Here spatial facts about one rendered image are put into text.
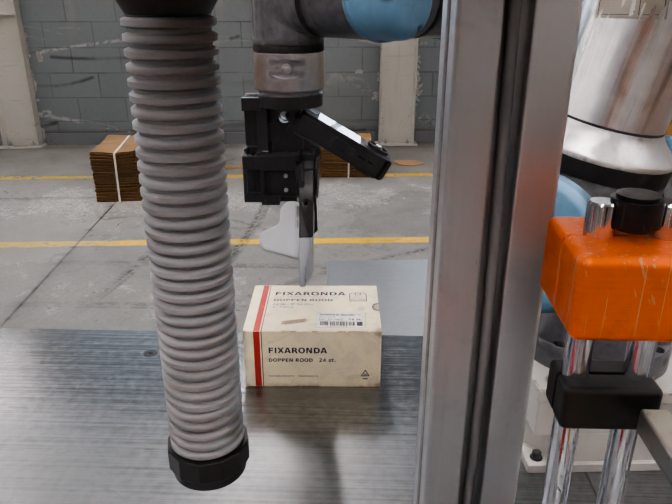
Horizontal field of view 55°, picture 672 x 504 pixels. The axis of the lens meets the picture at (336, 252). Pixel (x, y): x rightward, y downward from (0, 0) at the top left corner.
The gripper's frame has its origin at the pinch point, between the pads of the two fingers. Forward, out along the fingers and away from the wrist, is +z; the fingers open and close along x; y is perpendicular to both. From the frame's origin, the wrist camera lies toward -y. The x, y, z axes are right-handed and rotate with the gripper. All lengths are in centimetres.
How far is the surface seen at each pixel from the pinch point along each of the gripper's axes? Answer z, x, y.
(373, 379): 12.5, 6.2, -7.4
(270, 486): 13.5, 22.9, 3.2
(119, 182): 84, -321, 136
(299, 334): 6.4, 6.2, 1.3
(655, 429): -17, 54, -14
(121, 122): 77, -481, 184
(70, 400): 13.5, 9.2, 27.7
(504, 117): -26, 46, -10
